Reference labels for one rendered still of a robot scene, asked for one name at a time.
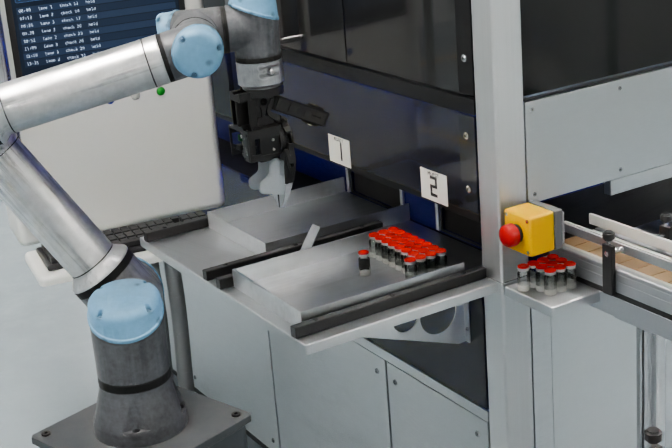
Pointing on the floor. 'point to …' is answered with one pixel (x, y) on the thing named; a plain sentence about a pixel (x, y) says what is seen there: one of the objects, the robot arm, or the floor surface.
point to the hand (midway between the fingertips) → (284, 199)
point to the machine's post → (501, 184)
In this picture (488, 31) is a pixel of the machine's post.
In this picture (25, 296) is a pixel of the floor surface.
